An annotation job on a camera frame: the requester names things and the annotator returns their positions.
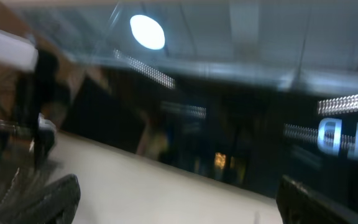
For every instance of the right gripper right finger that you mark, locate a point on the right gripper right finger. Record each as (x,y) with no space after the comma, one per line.
(298,203)

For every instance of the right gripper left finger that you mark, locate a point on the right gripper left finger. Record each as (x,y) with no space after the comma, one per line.
(55,203)

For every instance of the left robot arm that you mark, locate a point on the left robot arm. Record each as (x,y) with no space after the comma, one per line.
(34,88)

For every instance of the round ceiling light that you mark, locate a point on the round ceiling light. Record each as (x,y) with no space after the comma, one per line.
(147,32)

